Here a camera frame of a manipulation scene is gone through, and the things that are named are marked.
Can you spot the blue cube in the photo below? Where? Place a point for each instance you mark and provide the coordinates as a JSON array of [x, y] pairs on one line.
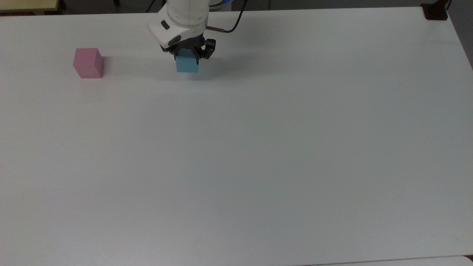
[[187, 63]]

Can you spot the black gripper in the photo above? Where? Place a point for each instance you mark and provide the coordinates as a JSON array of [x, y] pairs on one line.
[[186, 43]]

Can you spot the black stand base clamp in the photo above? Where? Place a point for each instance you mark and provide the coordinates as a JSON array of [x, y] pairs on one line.
[[436, 11]]

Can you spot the wooden desk top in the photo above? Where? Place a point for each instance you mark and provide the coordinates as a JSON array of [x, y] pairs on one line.
[[27, 4]]

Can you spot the pink cube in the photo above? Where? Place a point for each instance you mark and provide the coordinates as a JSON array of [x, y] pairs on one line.
[[88, 62]]

